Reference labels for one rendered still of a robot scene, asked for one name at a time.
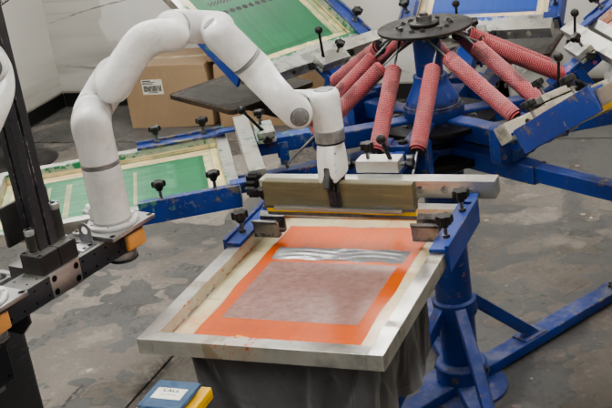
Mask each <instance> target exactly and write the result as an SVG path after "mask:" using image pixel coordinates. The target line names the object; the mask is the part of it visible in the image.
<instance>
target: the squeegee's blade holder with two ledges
mask: <svg viewBox="0 0 612 408"><path fill-rule="evenodd" d="M274 210H298V211H324V212H351V213H378V214H403V209H387V208H358V207H341V208H331V207H330V206H302V205H275V206H274Z"/></svg>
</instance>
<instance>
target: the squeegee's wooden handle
mask: <svg viewBox="0 0 612 408"><path fill-rule="evenodd" d="M338 184H339V192H341V197H342V206H343V207H358V208H387V209H403V212H415V211H416V210H417V209H418V201H417V192H416V183H415V181H408V180H367V179H340V180H339V181H338ZM262 188H263V194H264V200H265V207H266V208H274V206H275V205H302V206H330V201H329V194H328V192H327V189H324V182H323V183H320V182H319V179H318V178H265V179H264V180H263V181H262Z"/></svg>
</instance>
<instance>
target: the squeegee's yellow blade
mask: <svg viewBox="0 0 612 408"><path fill-rule="evenodd" d="M268 211H286V212H312V213H339V214H365V215H391V216H417V215H418V213H417V210H416V211H415V212H404V213H403V214H378V213H351V212H324V211H298V210H274V208H268Z"/></svg>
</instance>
